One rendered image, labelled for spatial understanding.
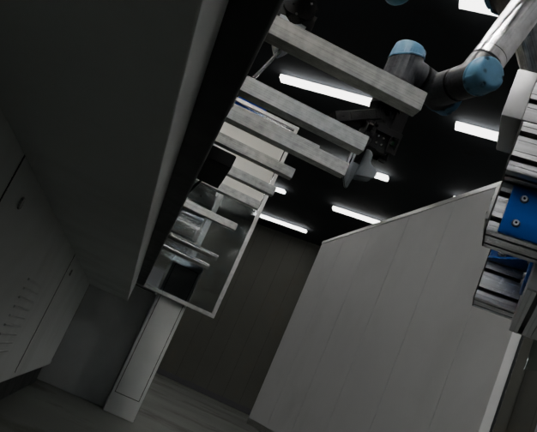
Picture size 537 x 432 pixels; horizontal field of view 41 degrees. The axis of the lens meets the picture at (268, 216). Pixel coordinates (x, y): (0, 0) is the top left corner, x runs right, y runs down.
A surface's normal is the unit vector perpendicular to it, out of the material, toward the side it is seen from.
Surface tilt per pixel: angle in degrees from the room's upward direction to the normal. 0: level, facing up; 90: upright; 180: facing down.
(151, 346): 90
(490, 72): 90
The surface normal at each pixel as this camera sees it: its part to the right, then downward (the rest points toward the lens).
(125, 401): 0.21, -0.17
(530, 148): -0.22, -0.34
